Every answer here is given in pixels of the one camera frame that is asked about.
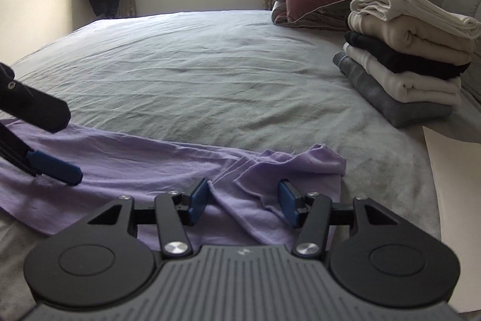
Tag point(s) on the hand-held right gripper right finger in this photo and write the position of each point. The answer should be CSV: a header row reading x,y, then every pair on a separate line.
x,y
288,204

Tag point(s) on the beige folded sweater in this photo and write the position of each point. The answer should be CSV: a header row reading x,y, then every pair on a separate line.
x,y
394,31

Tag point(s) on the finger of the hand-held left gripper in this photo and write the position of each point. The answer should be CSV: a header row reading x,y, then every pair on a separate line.
x,y
56,168
37,106

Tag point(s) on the white folded sweatshirt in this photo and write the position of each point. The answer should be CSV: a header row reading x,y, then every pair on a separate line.
x,y
406,82

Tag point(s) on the lavender shirt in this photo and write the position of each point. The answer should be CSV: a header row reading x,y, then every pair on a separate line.
x,y
150,163

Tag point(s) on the cream folded shirt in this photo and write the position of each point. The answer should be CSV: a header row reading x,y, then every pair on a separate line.
x,y
406,5

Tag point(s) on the grey folded garment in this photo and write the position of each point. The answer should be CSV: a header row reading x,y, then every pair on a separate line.
x,y
394,106

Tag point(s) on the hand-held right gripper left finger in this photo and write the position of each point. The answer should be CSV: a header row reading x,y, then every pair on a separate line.
x,y
198,201

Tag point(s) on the black folded garment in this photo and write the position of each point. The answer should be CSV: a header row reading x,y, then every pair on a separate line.
x,y
406,59

